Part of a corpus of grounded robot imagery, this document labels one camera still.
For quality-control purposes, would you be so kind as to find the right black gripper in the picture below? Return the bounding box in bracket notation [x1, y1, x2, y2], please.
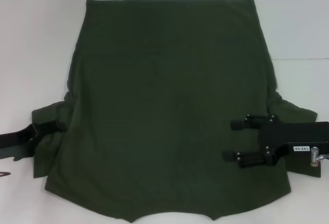
[222, 114, 329, 170]

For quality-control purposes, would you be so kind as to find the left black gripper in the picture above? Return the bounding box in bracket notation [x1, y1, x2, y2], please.
[0, 120, 67, 162]

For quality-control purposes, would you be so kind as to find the dark green shirt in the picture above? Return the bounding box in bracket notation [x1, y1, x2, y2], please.
[31, 0, 322, 224]

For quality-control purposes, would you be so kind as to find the right silver connector post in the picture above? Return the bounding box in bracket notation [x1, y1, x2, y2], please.
[310, 146, 320, 168]

